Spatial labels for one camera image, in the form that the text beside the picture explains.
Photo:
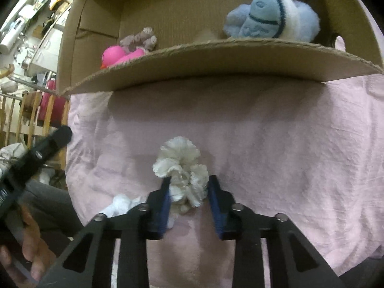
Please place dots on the white sock ball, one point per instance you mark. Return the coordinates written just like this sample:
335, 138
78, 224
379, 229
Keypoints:
120, 204

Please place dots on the white water heater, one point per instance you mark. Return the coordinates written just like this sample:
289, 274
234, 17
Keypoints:
12, 36

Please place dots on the white ruffled scrunchie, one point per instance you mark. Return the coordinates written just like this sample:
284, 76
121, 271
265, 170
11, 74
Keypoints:
180, 162

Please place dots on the person's left leg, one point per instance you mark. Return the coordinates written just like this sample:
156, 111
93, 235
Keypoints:
54, 201

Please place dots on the person's leg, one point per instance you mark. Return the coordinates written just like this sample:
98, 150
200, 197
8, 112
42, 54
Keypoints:
54, 201
366, 276

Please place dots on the person's right leg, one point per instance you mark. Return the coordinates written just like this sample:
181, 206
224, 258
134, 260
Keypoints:
366, 276

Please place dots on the blue white plush toy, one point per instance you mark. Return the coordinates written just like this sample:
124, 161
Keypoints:
270, 15

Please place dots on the white kitchen cabinets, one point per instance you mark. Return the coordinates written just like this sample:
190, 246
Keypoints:
48, 45

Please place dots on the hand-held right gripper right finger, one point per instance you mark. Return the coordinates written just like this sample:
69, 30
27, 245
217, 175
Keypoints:
214, 204

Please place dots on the pink bag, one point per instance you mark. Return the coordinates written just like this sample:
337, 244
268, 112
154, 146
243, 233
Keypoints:
52, 105

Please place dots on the cardboard box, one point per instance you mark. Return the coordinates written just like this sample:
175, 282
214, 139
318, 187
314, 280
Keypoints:
186, 60

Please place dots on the bagged grey lace scrunchie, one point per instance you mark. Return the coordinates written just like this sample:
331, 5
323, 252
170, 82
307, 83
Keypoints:
141, 39

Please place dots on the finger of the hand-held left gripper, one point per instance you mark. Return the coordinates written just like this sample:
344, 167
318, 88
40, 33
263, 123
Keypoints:
51, 145

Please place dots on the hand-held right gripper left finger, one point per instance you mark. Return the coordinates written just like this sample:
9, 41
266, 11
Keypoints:
163, 204

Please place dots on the pink duvet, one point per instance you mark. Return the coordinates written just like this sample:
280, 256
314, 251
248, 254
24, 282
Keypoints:
270, 144

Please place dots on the person's left hand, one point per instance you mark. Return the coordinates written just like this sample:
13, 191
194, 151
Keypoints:
33, 246

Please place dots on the pink rubber duck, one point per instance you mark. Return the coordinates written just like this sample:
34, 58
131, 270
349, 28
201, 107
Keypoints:
114, 55

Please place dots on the yellow wooden rack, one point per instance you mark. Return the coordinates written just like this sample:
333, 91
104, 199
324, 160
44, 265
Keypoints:
46, 120

